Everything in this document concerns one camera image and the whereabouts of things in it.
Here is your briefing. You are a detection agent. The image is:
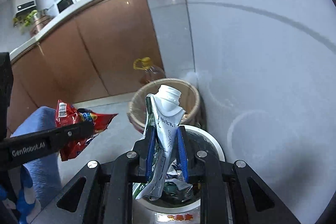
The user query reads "cooking oil bottle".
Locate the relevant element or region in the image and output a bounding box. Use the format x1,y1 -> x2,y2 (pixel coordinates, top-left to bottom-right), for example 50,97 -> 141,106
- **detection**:
133,57 -> 166,85

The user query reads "left hand blue white glove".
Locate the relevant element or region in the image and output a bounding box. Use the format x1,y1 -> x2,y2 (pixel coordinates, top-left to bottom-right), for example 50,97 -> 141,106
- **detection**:
1,165 -> 41,223

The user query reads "brown kitchen cabinet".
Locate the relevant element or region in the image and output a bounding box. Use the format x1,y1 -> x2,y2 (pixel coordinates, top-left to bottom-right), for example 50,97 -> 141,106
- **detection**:
7,0 -> 162,134

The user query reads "white rimmed trash bin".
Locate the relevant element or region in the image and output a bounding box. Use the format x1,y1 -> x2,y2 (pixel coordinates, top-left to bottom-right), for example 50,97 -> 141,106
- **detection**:
133,125 -> 225,223

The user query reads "woven wicker basket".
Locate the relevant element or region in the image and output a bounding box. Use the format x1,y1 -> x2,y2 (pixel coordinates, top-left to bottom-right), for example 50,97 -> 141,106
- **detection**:
127,79 -> 206,133

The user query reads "blue towel mat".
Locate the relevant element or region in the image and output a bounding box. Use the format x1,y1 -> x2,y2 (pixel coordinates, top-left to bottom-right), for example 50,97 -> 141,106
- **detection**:
13,106 -> 62,208

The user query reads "green potted plant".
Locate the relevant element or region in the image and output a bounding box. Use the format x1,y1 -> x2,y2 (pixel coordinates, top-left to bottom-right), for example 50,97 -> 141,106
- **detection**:
13,10 -> 38,27

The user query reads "red snack wrapper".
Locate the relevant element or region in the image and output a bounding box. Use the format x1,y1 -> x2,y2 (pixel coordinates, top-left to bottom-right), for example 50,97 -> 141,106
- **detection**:
55,100 -> 117,161

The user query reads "green white milk carton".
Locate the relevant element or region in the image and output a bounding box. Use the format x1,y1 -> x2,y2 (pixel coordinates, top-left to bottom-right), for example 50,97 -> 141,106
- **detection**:
135,97 -> 189,201

